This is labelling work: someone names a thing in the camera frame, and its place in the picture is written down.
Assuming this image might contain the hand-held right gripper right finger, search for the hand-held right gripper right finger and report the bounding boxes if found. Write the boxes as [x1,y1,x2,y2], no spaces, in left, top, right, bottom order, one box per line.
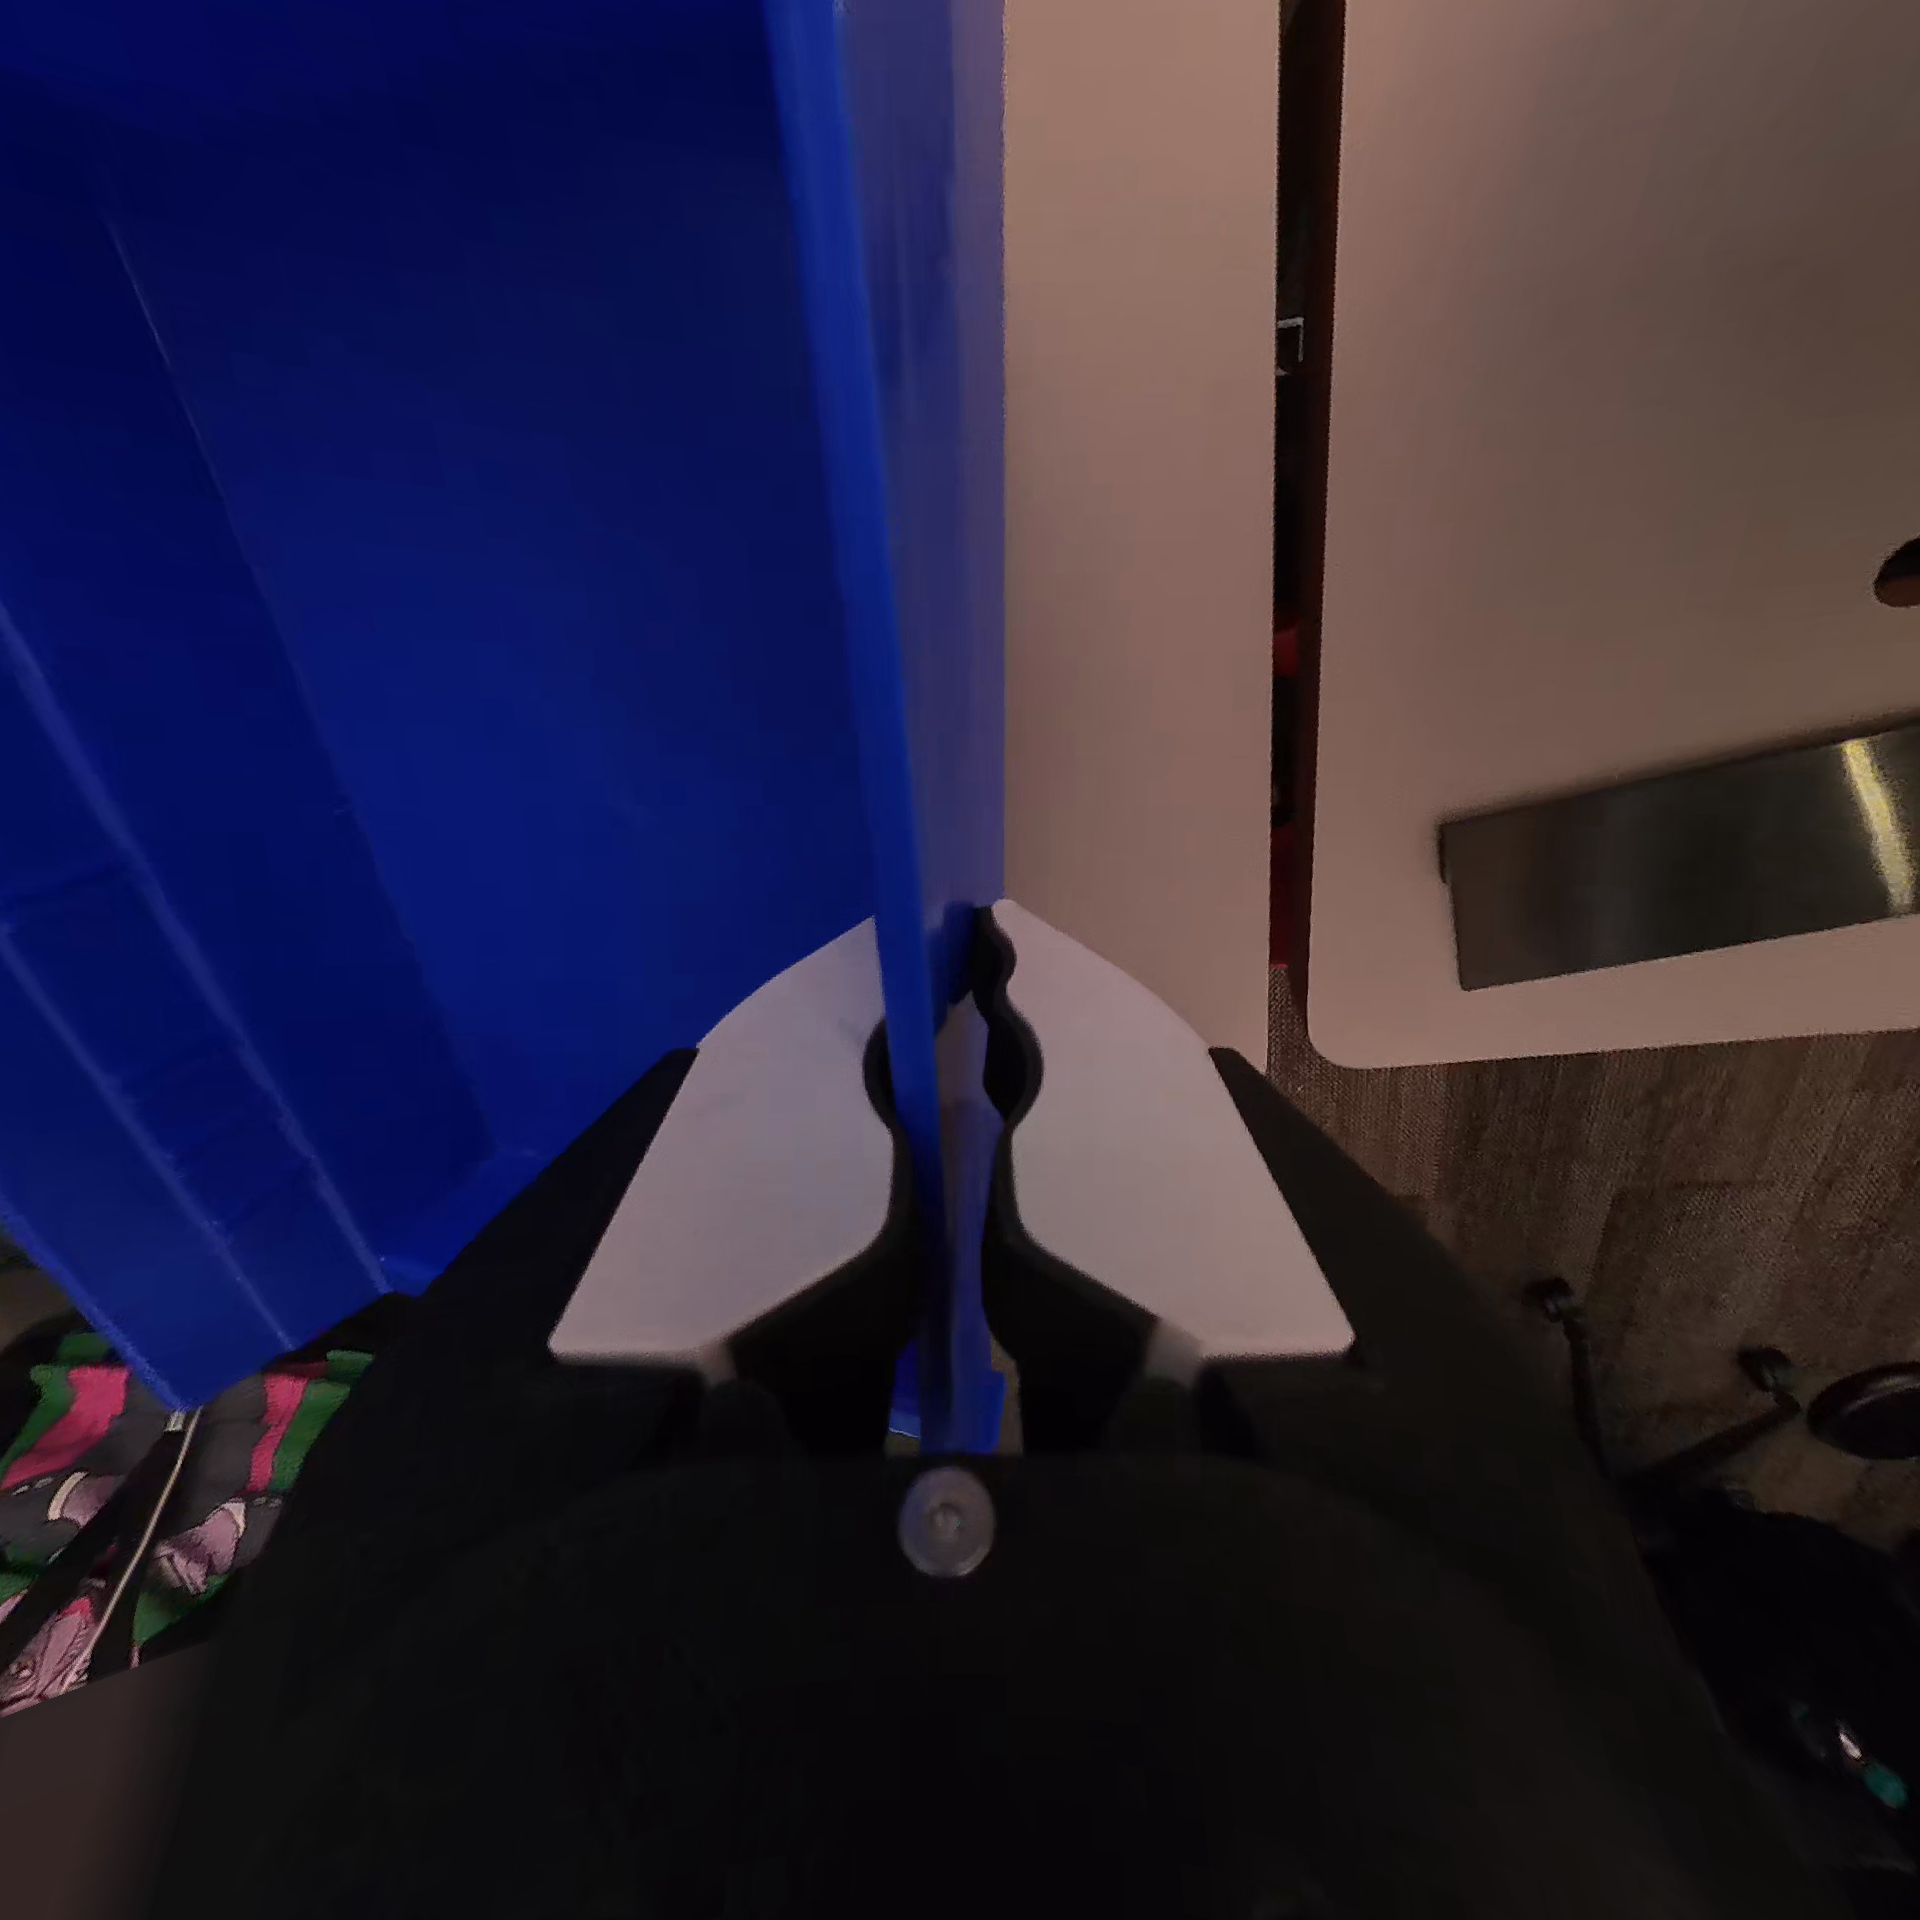
[970,896,1358,1449]

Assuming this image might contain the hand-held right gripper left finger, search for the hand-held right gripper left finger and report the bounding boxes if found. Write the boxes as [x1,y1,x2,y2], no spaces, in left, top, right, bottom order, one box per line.
[548,920,924,1449]

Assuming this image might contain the blue plastic bin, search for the blue plastic bin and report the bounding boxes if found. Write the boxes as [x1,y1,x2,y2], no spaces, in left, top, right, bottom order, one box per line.
[0,0,1010,1460]

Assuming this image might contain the pink green printed cloth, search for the pink green printed cloth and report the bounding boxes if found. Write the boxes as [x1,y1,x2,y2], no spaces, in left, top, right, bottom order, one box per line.
[0,1328,376,1718]

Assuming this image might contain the black office chair base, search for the black office chair base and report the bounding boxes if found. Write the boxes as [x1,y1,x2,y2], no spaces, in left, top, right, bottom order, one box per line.
[1522,1270,1920,1517]

